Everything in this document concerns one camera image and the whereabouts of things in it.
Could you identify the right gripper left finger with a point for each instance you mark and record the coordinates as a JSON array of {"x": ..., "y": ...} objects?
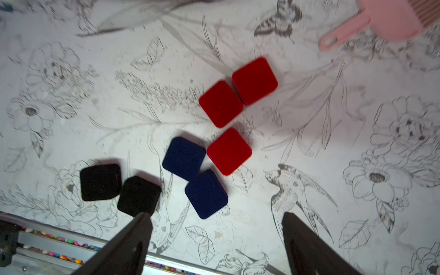
[{"x": 125, "y": 254}]

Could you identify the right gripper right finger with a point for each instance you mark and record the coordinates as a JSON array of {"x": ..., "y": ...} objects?
[{"x": 308, "y": 254}]

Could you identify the blue brooch box front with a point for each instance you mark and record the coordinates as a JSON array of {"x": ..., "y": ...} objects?
[{"x": 206, "y": 194}]

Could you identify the blue brooch box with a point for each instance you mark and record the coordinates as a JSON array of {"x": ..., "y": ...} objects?
[
  {"x": 206, "y": 194},
  {"x": 184, "y": 158}
]

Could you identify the black brooch box right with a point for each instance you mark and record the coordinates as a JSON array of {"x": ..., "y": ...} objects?
[{"x": 138, "y": 196}]

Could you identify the black brooch box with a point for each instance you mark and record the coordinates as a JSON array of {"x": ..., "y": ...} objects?
[
  {"x": 101, "y": 182},
  {"x": 138, "y": 196}
]

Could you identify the black brooch box left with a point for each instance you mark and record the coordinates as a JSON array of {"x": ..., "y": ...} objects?
[{"x": 101, "y": 182}]

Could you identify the red brooch box front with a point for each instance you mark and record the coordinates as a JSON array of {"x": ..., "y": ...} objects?
[{"x": 229, "y": 152}]

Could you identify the red brooch box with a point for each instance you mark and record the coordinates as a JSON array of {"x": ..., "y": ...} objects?
[
  {"x": 229, "y": 152},
  {"x": 254, "y": 81},
  {"x": 221, "y": 104}
]

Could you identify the red brooch box middle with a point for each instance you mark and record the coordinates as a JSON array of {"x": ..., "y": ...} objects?
[{"x": 221, "y": 104}]

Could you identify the red brooch box rear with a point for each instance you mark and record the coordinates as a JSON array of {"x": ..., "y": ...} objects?
[{"x": 254, "y": 81}]

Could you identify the pink comb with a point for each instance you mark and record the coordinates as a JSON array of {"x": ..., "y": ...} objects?
[{"x": 393, "y": 21}]

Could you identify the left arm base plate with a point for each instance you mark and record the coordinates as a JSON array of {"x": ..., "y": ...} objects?
[{"x": 9, "y": 240}]

